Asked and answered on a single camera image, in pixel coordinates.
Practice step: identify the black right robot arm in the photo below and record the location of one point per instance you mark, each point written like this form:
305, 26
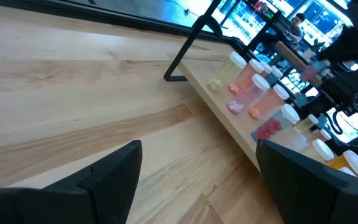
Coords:
342, 90

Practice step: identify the small jar with pink contents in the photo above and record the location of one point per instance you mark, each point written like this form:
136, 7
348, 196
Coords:
278, 123

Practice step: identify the salmon medicine bottle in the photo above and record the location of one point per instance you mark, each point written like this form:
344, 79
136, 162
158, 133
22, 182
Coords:
322, 135

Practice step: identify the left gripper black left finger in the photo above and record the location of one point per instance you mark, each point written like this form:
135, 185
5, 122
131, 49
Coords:
104, 186

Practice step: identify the purple bottle pink pills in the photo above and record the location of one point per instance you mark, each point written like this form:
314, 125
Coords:
249, 93

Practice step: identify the yellow medicine bottle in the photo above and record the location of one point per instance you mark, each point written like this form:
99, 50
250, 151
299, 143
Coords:
322, 150

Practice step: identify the black aluminium table frame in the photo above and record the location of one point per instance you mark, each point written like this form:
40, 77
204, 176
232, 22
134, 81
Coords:
104, 17

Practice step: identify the wooden background desk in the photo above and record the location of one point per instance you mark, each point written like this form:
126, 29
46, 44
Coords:
291, 57

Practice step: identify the person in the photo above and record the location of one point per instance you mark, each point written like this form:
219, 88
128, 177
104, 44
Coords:
294, 31

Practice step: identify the yellow-green medicine bottle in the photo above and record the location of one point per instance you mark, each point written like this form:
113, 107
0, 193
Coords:
306, 124

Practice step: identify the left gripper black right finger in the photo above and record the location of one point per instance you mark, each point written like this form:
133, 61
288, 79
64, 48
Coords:
306, 193

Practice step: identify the wooden shelf black frame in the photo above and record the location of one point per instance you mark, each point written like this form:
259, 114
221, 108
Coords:
238, 124

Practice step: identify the salmon bottle orange pills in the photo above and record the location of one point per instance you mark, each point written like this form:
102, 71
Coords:
269, 102

